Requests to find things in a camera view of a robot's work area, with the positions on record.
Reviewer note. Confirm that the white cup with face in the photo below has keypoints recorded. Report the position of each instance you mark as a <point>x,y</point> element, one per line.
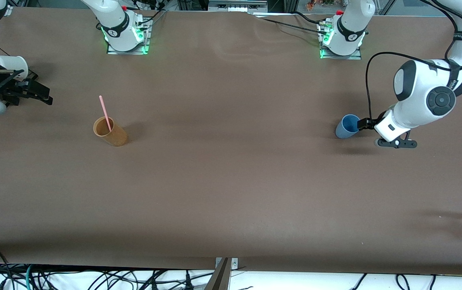
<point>11,63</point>

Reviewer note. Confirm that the colourful background items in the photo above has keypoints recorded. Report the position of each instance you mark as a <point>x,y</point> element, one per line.
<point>321,4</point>

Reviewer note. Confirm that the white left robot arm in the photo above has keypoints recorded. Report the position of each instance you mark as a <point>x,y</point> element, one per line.
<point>420,92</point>

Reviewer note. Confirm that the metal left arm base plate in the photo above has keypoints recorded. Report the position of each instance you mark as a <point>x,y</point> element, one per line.
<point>340,56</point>

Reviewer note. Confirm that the blue cup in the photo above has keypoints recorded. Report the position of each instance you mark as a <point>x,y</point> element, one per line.
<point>346,127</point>

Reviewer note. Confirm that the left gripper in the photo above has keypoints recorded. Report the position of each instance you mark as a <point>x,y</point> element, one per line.
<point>369,123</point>

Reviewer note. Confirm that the pink chopstick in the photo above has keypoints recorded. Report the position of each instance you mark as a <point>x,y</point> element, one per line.
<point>104,108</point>

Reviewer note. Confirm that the metal table bracket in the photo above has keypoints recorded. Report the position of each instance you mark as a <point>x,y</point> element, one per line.
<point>234,262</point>

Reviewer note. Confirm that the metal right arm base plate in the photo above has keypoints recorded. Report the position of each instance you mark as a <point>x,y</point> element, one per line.
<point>128,50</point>

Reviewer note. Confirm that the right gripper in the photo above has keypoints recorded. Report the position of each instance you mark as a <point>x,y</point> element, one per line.
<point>13,90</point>

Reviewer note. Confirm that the dark angled beam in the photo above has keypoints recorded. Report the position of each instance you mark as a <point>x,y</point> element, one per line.
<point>219,278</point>

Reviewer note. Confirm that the bamboo cup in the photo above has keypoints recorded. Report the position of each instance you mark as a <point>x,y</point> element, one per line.
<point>114,137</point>

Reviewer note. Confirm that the aluminium corner bracket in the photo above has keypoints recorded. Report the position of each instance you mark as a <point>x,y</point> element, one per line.
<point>8,10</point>

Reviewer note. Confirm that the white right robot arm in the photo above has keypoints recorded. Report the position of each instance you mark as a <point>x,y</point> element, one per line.
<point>118,24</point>

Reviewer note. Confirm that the grey device box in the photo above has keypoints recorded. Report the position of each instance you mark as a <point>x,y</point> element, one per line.
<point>237,5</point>

